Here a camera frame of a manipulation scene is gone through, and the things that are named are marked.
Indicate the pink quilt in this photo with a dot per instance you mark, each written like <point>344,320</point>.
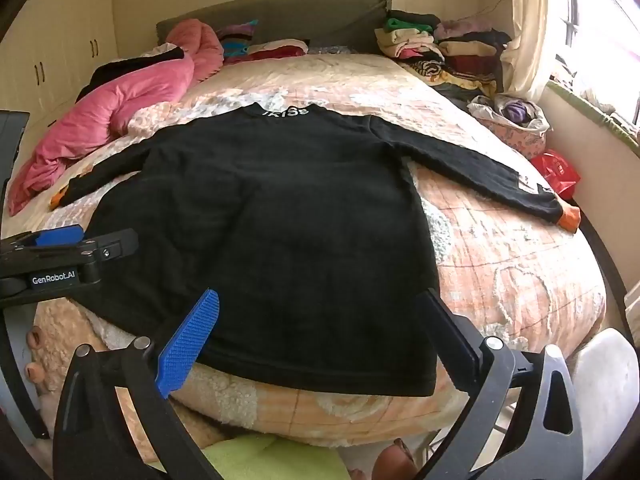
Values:
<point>130,105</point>

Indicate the black sweater with orange cuffs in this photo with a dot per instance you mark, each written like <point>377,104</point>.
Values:
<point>280,220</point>

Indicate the floral storage box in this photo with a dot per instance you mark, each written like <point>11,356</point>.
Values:
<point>522,142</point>

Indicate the striped colourful pillow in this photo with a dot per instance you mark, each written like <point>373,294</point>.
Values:
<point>237,40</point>

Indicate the cream wardrobe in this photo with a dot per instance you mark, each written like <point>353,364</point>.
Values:
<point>60,25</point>

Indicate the pile of folded clothes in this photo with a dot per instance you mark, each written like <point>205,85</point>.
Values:
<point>440,50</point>

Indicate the window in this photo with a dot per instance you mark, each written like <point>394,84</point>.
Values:
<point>605,25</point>

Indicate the red plastic bag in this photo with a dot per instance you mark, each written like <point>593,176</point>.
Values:
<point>555,172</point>

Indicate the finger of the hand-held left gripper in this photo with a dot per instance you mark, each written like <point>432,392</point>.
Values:
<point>57,237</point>
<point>112,245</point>

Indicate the person's left hand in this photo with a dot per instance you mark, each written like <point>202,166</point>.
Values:
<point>34,355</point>

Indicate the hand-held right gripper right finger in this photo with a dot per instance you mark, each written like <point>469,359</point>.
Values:
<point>452,340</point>

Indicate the light green cloth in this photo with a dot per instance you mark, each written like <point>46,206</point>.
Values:
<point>270,460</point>

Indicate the cream curtain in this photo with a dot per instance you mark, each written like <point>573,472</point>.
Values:
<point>527,35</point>

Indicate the green windowsill cloth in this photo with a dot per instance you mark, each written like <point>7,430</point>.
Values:
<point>595,115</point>

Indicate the grey-green headboard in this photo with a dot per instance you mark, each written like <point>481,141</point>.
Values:
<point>280,22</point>

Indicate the white fluffy cloth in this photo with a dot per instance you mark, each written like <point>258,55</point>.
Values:
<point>600,385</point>

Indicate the black garment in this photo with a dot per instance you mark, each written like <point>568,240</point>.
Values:
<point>125,67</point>

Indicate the red and cream pillow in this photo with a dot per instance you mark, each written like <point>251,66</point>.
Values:
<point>275,52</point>

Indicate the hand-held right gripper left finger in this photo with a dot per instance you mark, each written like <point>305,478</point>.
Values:
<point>190,345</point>

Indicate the grey patterned pillow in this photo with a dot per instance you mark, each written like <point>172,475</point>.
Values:
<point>330,50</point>

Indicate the white plastic bag of clothes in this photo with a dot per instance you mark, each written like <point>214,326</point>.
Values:
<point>515,110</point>

